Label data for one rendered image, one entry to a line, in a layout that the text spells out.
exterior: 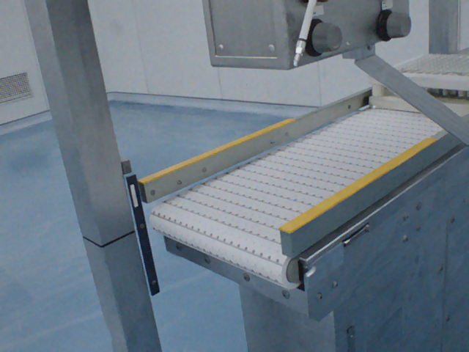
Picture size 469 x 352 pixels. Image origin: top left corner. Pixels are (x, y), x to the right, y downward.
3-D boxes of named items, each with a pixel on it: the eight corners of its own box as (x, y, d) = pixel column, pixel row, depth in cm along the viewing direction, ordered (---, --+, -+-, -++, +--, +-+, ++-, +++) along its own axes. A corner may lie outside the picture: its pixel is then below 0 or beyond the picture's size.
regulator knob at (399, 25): (399, 44, 51) (398, 1, 50) (377, 44, 53) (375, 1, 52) (414, 39, 54) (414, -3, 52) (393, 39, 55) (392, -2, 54)
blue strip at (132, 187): (153, 296, 79) (127, 177, 72) (150, 295, 79) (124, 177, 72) (160, 292, 80) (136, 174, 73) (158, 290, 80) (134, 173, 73)
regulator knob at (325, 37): (325, 60, 44) (322, 6, 42) (304, 59, 45) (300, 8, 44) (347, 53, 46) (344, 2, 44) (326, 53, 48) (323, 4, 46)
